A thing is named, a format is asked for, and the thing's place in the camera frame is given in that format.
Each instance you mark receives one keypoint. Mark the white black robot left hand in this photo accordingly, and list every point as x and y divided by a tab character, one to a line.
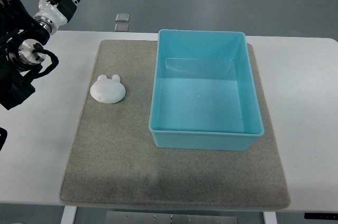
53	14

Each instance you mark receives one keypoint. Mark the white bunny toy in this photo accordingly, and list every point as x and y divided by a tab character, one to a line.
108	90

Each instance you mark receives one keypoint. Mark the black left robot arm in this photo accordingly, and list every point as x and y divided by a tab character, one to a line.
23	57

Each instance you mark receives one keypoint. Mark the blue plastic box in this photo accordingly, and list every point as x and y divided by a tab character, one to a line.
204	93

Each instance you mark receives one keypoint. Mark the lower metal floor plate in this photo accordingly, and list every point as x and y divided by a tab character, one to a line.
121	27

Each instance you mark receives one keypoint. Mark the black object at left edge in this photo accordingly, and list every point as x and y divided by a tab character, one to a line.
3	137

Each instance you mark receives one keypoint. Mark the grey felt mat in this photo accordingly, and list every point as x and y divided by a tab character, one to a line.
114	162

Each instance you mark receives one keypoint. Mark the black label on table edge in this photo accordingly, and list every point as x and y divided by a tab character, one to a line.
320	216

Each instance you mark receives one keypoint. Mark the metal table base plate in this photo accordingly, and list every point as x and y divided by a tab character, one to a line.
142	217

